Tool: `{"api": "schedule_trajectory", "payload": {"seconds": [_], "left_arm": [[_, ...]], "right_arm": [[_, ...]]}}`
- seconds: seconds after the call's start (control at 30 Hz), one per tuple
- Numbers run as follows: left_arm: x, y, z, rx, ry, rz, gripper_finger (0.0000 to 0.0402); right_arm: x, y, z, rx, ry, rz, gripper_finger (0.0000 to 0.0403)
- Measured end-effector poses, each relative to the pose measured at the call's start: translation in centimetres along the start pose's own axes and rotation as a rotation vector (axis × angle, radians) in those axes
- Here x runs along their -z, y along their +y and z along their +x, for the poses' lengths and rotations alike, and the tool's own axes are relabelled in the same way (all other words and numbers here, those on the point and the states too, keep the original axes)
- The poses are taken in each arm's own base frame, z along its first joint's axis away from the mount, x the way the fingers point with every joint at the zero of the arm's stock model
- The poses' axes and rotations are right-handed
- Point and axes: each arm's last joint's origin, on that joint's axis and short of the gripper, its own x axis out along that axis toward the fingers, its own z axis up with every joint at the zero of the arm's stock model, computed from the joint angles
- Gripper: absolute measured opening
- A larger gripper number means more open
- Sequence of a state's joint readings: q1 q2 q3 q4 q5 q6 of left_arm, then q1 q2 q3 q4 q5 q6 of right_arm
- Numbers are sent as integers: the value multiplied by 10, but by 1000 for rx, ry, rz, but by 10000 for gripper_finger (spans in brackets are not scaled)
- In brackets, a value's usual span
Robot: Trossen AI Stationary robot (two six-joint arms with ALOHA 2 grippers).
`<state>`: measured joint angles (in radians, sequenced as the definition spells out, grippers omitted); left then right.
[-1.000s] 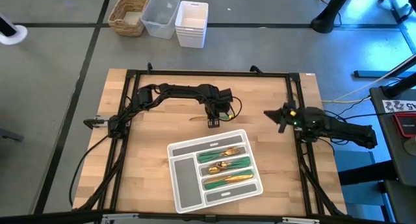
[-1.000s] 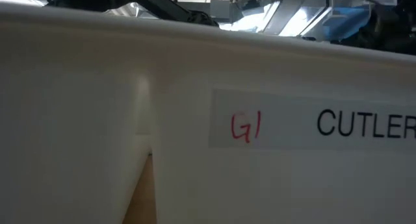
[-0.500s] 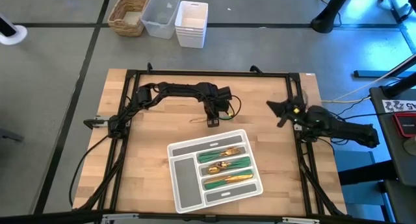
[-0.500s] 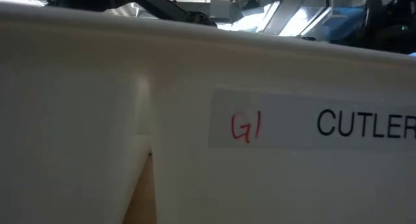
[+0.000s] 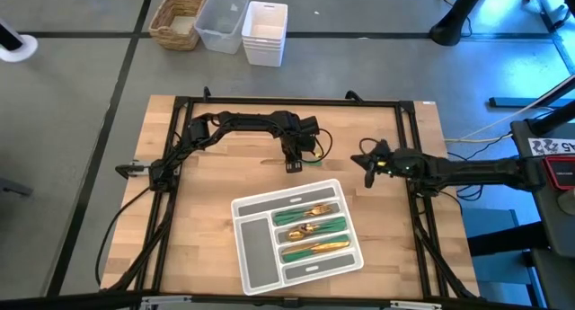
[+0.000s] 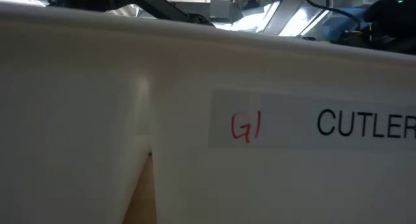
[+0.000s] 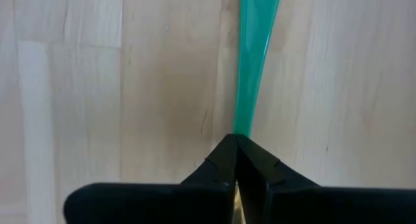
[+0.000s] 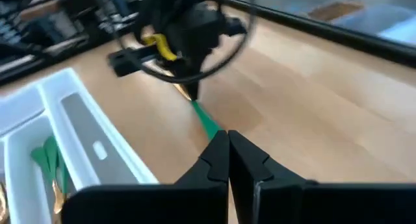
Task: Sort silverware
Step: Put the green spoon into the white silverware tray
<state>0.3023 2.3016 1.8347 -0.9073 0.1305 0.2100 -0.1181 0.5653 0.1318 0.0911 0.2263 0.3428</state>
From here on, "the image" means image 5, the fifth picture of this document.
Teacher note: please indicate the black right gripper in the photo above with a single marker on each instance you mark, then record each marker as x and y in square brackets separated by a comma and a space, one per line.
[400, 164]

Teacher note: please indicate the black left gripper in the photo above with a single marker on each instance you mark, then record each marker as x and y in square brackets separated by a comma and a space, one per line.
[292, 137]

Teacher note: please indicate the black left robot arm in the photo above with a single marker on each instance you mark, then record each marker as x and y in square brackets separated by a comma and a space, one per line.
[242, 120]

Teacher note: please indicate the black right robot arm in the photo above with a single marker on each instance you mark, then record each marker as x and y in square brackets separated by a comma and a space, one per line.
[476, 168]

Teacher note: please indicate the white cutlery tray grey liners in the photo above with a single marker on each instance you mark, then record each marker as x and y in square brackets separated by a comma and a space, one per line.
[258, 256]

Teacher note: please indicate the stack of white bins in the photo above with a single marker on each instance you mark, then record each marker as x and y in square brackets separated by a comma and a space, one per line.
[265, 54]

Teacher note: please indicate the black floor beam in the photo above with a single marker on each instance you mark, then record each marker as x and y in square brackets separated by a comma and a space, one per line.
[507, 102]

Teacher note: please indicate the black stand foot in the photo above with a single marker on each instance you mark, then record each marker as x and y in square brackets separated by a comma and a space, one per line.
[449, 31]

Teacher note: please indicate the clear plastic bin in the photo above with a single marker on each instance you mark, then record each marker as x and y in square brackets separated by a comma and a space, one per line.
[220, 31]

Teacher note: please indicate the black clamp silver jaw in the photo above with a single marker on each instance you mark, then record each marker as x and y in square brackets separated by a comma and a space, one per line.
[130, 170]

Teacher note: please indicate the black equipment cart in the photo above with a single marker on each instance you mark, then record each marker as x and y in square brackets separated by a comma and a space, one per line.
[534, 211]

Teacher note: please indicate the woven wicker basket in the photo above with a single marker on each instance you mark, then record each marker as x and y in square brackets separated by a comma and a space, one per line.
[177, 44]

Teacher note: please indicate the white printed label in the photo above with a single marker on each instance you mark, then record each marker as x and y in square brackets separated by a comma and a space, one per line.
[550, 147]

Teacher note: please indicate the black device red rim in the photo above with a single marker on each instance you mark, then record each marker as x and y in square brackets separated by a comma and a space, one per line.
[563, 173]

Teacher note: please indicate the grey round disc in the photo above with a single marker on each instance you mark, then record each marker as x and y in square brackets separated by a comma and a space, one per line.
[569, 204]

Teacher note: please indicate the grey floor object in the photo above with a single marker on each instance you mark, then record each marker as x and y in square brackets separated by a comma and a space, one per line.
[15, 187]

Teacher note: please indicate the black pole white round base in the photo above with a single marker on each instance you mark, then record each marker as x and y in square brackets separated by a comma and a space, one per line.
[24, 47]

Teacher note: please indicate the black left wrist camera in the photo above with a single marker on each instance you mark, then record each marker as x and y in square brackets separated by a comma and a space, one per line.
[311, 126]

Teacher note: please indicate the black metal table frame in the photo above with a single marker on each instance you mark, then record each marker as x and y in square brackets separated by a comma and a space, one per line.
[292, 101]

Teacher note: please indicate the silver aluminium bracket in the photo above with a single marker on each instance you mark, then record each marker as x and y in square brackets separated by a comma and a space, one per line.
[166, 300]
[415, 305]

